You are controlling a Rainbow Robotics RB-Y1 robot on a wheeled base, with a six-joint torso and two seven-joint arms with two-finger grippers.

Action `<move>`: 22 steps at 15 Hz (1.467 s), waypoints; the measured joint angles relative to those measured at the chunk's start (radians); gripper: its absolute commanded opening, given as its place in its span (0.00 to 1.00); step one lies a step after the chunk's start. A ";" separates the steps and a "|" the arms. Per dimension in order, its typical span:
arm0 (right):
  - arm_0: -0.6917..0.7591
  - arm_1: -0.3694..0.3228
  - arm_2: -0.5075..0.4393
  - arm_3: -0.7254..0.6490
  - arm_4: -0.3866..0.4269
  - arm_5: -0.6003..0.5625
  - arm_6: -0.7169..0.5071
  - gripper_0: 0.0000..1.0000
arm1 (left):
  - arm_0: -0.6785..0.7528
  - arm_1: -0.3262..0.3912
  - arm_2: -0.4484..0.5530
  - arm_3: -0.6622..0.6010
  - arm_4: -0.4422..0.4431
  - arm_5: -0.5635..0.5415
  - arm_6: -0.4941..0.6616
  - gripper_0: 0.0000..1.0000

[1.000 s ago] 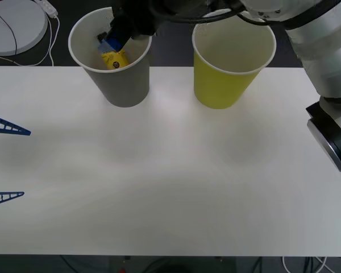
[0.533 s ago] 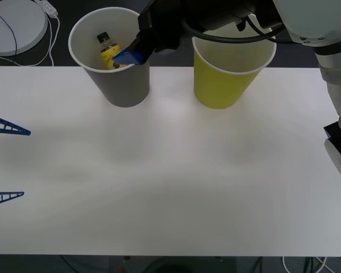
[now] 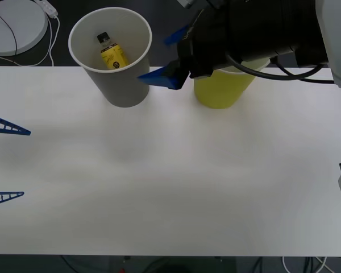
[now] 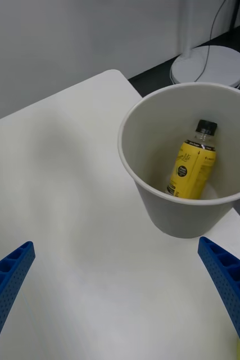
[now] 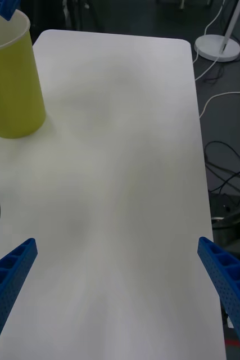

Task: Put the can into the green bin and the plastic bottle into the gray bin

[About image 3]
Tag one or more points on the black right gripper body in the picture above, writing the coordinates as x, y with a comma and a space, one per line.
204, 48

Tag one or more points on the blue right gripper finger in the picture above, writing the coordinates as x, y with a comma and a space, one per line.
167, 78
176, 35

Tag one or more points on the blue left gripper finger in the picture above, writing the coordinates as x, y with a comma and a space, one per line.
20, 194
24, 132

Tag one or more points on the yellow plastic bottle black cap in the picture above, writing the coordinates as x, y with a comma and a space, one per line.
113, 57

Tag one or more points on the silver-grey and black right arm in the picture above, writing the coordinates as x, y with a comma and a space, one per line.
272, 28

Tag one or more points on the yellow-green plastic bin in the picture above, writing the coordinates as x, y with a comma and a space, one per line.
216, 94

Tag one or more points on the white round floor base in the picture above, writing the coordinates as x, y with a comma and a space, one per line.
0, 37

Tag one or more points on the white power strip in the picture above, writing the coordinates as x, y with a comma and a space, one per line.
49, 8

